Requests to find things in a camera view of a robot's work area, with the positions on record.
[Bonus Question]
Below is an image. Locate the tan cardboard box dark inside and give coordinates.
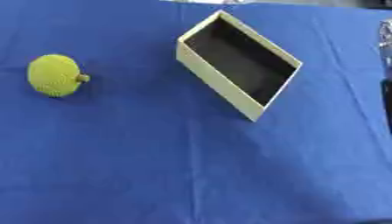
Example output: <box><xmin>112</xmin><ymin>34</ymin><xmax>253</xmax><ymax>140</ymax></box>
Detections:
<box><xmin>174</xmin><ymin>9</ymin><xmax>305</xmax><ymax>123</ymax></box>

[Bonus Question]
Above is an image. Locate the yellow-green round toy fruit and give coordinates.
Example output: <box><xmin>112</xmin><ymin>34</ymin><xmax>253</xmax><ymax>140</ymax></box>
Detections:
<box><xmin>25</xmin><ymin>53</ymin><xmax>92</xmax><ymax>98</ymax></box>

